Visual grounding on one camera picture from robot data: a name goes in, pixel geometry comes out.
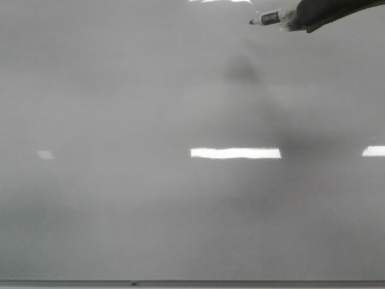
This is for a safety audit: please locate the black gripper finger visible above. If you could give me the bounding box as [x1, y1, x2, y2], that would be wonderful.
[292, 0, 384, 33]

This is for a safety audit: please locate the black dry-erase marker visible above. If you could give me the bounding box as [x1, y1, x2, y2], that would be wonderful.
[249, 4, 304, 32]

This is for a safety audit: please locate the white whiteboard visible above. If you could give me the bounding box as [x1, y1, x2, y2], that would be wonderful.
[1, 1, 384, 280]

